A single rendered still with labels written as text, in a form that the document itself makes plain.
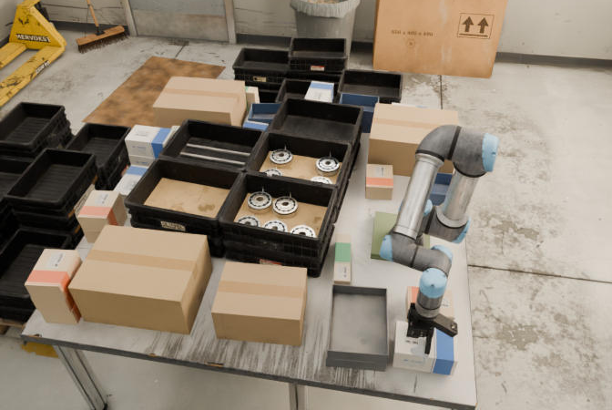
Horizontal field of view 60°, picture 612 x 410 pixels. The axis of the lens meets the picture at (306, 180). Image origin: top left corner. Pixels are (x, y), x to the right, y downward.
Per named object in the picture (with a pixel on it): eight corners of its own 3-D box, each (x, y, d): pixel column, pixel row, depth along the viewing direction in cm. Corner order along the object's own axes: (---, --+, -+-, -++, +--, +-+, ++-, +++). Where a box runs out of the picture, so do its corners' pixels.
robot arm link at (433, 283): (451, 269, 155) (445, 292, 149) (444, 292, 162) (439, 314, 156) (424, 261, 157) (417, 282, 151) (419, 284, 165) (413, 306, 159)
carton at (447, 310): (448, 302, 198) (452, 289, 193) (451, 329, 189) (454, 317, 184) (404, 298, 200) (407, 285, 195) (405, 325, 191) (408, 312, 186)
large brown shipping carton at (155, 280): (213, 269, 211) (206, 235, 197) (189, 334, 188) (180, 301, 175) (117, 258, 215) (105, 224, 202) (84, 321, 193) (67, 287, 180)
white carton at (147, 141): (178, 144, 258) (174, 128, 252) (168, 159, 249) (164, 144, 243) (139, 139, 261) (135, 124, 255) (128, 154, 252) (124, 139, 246)
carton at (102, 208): (96, 202, 229) (92, 189, 224) (124, 204, 229) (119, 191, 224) (82, 230, 217) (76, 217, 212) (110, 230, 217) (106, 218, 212)
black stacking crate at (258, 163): (351, 164, 242) (351, 144, 234) (336, 208, 221) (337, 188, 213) (268, 150, 250) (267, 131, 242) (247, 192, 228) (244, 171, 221)
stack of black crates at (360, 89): (396, 129, 375) (403, 73, 345) (394, 155, 353) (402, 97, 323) (340, 124, 380) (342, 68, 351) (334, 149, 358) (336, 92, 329)
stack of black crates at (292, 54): (348, 93, 411) (351, 38, 381) (342, 117, 387) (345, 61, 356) (294, 88, 417) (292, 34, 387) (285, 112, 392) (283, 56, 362)
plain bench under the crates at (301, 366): (437, 212, 332) (457, 120, 286) (443, 487, 214) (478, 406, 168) (193, 185, 354) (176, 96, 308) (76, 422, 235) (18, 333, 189)
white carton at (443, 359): (452, 343, 183) (456, 329, 177) (453, 375, 174) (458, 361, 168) (393, 335, 186) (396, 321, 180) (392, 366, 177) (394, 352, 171)
